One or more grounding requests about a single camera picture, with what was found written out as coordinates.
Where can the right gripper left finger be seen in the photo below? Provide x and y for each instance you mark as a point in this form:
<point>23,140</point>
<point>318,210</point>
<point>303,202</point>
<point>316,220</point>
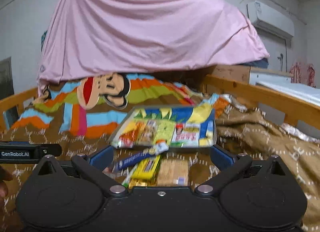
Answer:
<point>90,168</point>

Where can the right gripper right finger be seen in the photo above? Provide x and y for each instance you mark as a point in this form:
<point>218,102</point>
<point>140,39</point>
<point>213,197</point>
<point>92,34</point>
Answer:
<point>231,166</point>

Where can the orange snack packet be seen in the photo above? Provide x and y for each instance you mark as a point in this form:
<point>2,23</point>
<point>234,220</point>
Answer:
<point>128,135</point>

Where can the yellow snack bar packet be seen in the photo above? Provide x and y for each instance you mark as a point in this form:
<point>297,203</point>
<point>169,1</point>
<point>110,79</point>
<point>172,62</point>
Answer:
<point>145,173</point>

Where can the clear packet rice cracker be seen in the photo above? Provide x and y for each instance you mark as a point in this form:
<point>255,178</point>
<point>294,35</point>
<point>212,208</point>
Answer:
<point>173,172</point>

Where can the person's left hand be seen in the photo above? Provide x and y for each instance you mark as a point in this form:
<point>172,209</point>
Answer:
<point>5,176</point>

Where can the green white tube snack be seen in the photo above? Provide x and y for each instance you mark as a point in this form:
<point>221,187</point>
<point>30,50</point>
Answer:
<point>127,180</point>

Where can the brown monkey print duvet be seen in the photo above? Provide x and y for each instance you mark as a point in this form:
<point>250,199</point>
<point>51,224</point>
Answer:
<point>58,117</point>

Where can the white green snack bag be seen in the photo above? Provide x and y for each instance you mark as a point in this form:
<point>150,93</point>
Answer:
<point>186,135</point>

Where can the clear packet with nuts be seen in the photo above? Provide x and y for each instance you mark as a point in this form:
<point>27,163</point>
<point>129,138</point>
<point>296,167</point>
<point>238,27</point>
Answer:
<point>148,133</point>

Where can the metal tray with colourful cloth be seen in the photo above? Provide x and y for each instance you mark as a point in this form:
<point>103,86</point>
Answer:
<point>168,116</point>

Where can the blue long snack stick packet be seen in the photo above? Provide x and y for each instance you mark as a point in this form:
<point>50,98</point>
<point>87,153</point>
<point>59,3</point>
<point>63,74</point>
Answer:
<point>151,152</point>

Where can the white chest beside bed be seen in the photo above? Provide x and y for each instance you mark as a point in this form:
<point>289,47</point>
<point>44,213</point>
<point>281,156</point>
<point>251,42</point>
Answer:
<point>281,82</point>

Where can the pink bed sheet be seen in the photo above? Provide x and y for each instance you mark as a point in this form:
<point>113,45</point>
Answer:
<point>86,38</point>

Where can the white wall air conditioner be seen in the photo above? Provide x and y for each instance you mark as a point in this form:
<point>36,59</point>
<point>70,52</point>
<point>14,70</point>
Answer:
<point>270,20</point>

